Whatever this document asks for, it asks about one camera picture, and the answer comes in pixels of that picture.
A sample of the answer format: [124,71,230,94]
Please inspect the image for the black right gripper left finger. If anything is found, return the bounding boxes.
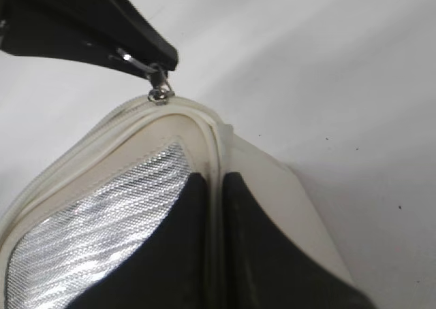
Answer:
[72,173,208,308]

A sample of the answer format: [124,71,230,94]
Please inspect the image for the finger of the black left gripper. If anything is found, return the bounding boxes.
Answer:
[1,0,178,71]
[1,3,152,67]

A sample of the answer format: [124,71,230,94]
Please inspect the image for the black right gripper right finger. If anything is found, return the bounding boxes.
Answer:
[222,173,374,308]

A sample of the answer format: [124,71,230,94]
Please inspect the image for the metal zipper pull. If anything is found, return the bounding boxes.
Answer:
[116,48,175,105]

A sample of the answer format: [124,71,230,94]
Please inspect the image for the cream zippered bag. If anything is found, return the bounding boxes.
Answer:
[1,97,354,308]

